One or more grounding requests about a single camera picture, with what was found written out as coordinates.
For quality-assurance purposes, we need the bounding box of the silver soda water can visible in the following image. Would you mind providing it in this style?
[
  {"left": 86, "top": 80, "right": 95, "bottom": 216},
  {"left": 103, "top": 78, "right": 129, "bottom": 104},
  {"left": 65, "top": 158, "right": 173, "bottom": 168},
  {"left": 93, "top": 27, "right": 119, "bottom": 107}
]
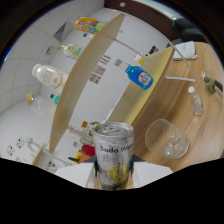
[{"left": 92, "top": 121, "right": 135, "bottom": 191}]

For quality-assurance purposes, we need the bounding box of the yellow cup with white lid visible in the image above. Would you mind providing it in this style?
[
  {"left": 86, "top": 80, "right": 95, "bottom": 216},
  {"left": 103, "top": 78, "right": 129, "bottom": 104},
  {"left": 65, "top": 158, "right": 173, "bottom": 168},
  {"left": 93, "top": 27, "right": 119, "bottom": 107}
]
[{"left": 134, "top": 54, "right": 145, "bottom": 65}]

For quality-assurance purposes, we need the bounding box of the orange basket with fruit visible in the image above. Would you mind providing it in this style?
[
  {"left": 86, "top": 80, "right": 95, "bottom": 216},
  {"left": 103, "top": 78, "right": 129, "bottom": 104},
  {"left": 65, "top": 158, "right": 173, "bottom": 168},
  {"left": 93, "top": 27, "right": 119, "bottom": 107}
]
[{"left": 68, "top": 149, "right": 91, "bottom": 164}]

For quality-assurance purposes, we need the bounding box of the clear glass with ice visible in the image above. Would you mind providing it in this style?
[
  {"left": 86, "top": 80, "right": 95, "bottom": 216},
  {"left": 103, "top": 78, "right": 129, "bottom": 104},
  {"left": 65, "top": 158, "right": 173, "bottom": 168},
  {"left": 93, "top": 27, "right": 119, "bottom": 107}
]
[{"left": 144, "top": 118, "right": 190, "bottom": 160}]

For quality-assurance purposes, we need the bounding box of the glass jar with cork lid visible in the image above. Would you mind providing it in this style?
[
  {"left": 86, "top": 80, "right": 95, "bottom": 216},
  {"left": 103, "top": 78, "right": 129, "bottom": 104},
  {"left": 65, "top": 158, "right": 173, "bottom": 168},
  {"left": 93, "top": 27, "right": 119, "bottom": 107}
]
[{"left": 25, "top": 92, "right": 58, "bottom": 121}]

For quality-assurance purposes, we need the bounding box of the small teal bottle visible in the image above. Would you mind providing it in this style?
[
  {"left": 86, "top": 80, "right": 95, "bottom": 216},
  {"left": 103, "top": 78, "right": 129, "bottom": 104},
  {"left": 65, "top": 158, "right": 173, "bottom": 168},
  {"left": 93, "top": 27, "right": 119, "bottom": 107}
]
[{"left": 49, "top": 93, "right": 62, "bottom": 106}]

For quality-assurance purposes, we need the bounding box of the two-tier wood and white rack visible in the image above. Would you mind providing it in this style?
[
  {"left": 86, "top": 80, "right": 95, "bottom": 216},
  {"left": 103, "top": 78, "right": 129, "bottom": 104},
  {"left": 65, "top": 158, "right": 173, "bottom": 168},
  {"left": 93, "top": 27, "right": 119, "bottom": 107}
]
[{"left": 33, "top": 12, "right": 198, "bottom": 164}]

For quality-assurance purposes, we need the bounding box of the blue liquid bottle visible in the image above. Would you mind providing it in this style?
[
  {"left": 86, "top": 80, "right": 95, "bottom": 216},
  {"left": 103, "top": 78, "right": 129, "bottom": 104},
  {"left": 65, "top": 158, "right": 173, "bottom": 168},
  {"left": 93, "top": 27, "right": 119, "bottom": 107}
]
[{"left": 114, "top": 58, "right": 155, "bottom": 91}]

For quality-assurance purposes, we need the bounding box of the large white bottle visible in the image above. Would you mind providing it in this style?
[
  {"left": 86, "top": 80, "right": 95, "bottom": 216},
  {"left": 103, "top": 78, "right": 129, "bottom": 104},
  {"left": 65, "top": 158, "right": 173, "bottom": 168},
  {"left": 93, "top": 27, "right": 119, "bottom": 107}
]
[{"left": 31, "top": 63, "right": 69, "bottom": 94}]

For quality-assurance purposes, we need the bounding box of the dark sauce bottle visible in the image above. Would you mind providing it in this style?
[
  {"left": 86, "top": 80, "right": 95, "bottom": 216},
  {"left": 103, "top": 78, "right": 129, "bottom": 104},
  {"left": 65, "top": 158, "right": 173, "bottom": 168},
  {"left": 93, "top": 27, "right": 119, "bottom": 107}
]
[{"left": 146, "top": 45, "right": 159, "bottom": 56}]

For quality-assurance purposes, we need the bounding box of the clear bottle with green cap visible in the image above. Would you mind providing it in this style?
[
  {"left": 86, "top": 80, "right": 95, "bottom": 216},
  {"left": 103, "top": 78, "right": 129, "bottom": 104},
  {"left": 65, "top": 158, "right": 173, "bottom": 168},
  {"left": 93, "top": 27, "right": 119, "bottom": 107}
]
[{"left": 56, "top": 43, "right": 84, "bottom": 61}]

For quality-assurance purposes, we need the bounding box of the white pouch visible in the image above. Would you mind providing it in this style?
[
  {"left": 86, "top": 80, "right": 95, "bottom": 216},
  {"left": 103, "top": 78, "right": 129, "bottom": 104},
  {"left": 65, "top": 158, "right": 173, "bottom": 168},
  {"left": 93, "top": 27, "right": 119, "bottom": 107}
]
[{"left": 172, "top": 40, "right": 198, "bottom": 62}]

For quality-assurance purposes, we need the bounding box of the ceiling air vent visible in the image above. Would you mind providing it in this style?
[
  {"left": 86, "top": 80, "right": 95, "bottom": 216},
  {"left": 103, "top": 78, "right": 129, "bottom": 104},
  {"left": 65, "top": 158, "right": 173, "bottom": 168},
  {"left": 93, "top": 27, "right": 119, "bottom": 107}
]
[{"left": 53, "top": 21, "right": 69, "bottom": 42}]

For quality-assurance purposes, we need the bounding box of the black chair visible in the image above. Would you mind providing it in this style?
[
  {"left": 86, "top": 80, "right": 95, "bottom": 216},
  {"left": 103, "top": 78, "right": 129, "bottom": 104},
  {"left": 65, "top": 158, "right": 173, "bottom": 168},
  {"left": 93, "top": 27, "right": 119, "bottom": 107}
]
[{"left": 173, "top": 19, "right": 208, "bottom": 43}]

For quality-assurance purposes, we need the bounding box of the yellow snack bag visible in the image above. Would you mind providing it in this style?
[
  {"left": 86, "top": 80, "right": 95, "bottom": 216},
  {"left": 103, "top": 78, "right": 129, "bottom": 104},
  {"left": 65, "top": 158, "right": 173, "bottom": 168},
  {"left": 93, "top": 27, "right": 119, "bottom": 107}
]
[{"left": 73, "top": 16, "right": 109, "bottom": 34}]

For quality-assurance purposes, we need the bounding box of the brown door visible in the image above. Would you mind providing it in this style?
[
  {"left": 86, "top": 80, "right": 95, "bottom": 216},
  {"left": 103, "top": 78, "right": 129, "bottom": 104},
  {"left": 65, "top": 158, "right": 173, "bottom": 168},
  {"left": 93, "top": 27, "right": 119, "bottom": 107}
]
[{"left": 103, "top": 0, "right": 181, "bottom": 41}]

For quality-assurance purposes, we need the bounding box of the wooden wall shelf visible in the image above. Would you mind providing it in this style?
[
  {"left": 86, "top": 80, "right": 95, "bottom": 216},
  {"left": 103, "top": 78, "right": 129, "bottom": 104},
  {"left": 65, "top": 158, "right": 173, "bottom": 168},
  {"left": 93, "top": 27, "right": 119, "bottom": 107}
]
[{"left": 31, "top": 143, "right": 51, "bottom": 168}]

